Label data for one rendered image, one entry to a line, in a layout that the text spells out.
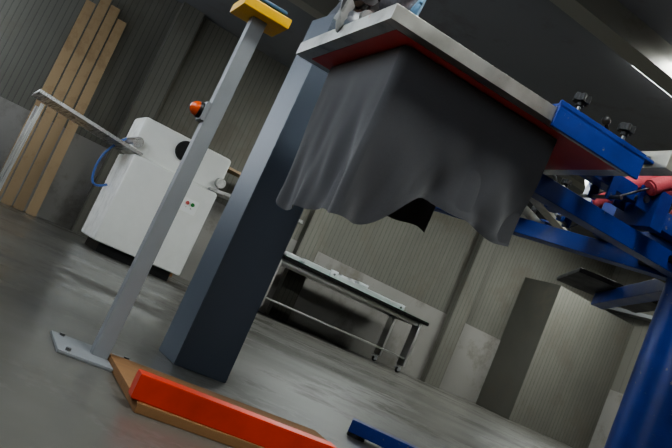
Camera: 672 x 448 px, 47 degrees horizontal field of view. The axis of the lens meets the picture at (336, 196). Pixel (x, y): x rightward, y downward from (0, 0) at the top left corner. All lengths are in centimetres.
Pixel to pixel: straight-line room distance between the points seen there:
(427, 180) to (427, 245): 1024
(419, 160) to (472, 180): 15
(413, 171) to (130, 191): 569
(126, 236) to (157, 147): 89
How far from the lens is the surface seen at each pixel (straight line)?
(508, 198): 196
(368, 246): 1154
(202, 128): 196
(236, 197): 251
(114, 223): 735
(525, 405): 1275
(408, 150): 181
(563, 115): 195
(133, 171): 735
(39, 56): 1008
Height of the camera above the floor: 31
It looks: 8 degrees up
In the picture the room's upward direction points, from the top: 24 degrees clockwise
